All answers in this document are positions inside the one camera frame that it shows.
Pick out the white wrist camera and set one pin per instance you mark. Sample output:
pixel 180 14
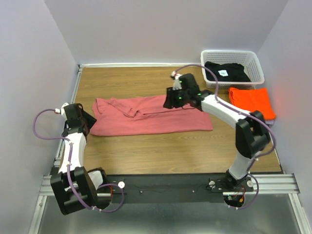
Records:
pixel 176 82
pixel 61 110

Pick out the aluminium frame rail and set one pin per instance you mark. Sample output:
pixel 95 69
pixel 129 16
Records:
pixel 263 183

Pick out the pink t shirt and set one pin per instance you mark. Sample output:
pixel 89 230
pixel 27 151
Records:
pixel 145 116

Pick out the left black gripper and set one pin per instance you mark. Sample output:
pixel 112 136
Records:
pixel 91 120

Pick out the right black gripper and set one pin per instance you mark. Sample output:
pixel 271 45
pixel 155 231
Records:
pixel 170 101

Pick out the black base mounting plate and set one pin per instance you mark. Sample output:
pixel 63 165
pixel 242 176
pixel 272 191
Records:
pixel 177 188

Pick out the black t shirt in basket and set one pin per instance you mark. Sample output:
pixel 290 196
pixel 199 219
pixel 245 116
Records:
pixel 228 72

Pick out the white plastic laundry basket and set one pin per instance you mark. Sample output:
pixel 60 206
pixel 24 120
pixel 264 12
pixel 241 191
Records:
pixel 248 59

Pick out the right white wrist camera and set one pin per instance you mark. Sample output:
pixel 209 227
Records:
pixel 176 82

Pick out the folded orange t shirt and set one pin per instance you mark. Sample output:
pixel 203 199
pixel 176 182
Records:
pixel 253 100

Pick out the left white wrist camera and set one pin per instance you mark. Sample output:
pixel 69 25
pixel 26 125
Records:
pixel 61 110

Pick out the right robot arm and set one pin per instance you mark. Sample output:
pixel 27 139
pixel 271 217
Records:
pixel 251 133

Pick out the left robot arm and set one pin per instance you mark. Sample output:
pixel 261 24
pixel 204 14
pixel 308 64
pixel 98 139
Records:
pixel 73 186

